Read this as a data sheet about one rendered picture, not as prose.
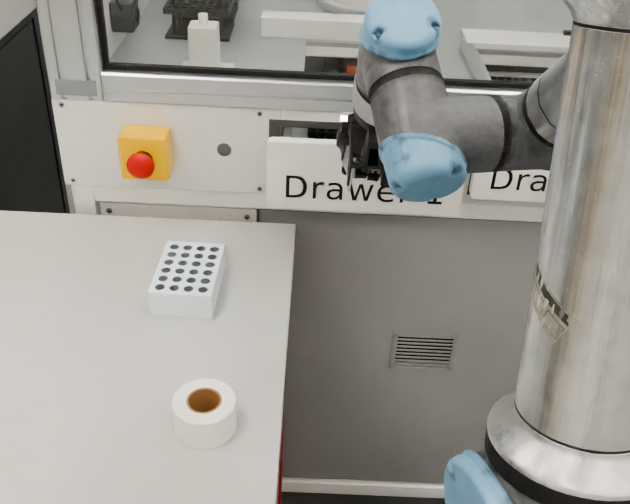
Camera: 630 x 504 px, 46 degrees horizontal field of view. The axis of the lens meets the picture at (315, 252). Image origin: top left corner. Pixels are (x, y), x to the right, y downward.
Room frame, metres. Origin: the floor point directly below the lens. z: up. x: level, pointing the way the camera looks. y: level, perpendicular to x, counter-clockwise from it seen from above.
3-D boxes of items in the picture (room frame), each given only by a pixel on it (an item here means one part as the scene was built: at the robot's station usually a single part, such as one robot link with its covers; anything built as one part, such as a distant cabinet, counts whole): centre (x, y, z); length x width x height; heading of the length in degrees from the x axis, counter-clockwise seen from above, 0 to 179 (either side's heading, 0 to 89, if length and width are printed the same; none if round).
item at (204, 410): (0.58, 0.11, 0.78); 0.07 x 0.07 x 0.04
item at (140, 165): (0.98, 0.26, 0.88); 0.04 x 0.03 x 0.04; 91
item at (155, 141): (1.01, 0.26, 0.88); 0.07 x 0.05 x 0.07; 91
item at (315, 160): (0.97, -0.07, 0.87); 0.29 x 0.02 x 0.11; 91
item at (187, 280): (0.83, 0.17, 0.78); 0.12 x 0.08 x 0.04; 179
